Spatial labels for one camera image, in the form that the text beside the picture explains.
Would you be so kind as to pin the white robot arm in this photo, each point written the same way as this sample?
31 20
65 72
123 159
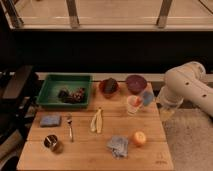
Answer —
185 82

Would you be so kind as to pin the orange fruit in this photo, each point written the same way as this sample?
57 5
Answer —
139 138

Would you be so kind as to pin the metal cup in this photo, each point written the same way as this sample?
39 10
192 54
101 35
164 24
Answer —
53 144

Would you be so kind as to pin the blue sponge pad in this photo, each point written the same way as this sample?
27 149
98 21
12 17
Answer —
50 121

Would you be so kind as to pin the red bowl with dark object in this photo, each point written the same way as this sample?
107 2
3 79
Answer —
108 87

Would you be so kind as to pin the dark grapes bunch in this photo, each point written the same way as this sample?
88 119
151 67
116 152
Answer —
66 96

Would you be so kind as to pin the blue grey towel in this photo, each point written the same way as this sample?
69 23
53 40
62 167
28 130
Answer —
118 146

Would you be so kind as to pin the black chair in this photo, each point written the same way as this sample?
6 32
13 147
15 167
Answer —
17 93

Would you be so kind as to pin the purple bowl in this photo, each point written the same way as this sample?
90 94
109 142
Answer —
136 83

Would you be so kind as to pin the green plastic tray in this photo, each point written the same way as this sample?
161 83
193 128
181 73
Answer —
53 84

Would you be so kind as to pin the clear cup with orange item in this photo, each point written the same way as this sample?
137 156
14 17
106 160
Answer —
133 104

